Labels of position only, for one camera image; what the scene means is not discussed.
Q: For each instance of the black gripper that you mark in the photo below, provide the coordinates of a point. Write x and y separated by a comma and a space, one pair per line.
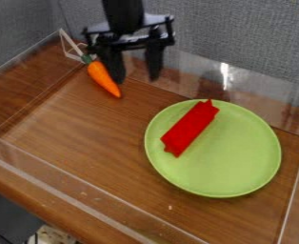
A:
152, 34

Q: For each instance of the orange toy carrot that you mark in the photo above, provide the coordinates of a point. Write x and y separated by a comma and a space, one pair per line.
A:
101, 77

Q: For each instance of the red block object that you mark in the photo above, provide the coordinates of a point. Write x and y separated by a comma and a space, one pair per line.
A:
188, 127

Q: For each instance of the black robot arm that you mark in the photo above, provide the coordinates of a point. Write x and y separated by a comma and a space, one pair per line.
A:
130, 29

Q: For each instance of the green round plate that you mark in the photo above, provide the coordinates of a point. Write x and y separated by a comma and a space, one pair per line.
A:
232, 159

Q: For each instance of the clear acrylic enclosure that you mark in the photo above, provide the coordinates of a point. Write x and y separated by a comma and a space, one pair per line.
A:
73, 163

